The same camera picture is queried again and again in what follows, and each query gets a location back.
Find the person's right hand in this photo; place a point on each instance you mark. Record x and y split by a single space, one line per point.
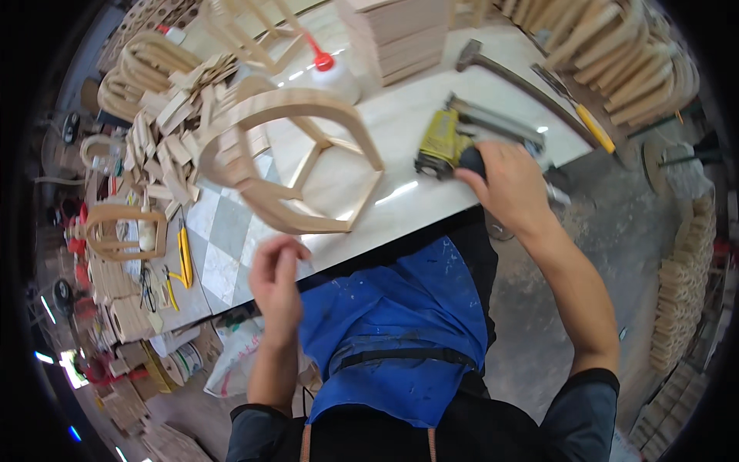
514 190

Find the person's left hand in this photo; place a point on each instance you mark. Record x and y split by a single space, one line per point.
277 294

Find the person's left fingers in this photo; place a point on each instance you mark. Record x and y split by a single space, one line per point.
283 251

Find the yellow nail gun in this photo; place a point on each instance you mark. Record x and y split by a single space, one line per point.
444 138

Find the yellow utility knife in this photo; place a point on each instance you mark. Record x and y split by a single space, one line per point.
185 257

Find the white printed sack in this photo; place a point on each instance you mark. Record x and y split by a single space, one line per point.
236 358

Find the person's body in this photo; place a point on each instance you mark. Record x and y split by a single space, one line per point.
398 323

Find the black scissors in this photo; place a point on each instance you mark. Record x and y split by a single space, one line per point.
148 289

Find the white paint bucket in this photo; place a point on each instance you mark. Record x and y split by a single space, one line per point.
187 361

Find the pile of wooden blocks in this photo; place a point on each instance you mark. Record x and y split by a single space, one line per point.
173 144

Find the stack of flat wooden pieces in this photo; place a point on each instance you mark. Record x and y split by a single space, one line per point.
124 300

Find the red capped glue bottle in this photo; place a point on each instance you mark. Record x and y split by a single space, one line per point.
338 75

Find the bundle of bent wooden loops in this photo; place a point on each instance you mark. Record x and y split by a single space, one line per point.
144 63

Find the stack of wooden boards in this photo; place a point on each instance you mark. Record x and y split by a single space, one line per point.
404 40

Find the wooden panel with holes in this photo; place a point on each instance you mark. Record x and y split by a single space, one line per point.
144 17

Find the row of curved wooden rails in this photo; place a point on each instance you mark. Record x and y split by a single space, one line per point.
618 58

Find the stack of curved wooden parts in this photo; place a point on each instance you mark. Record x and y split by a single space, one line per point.
684 289

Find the curved wooden chair frame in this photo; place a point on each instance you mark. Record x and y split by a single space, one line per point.
288 104

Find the small wooden chair frame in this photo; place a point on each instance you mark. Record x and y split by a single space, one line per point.
115 216

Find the pale wooden chair frame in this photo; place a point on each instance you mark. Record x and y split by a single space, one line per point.
242 34

